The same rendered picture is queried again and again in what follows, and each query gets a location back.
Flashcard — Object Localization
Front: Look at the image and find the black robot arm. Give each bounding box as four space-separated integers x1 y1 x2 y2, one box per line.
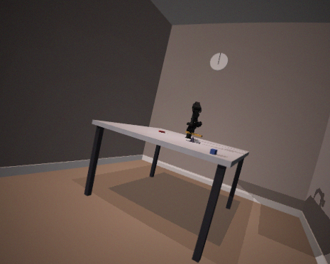
185 101 202 139

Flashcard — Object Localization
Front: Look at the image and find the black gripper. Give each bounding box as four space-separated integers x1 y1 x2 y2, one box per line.
187 117 199 133

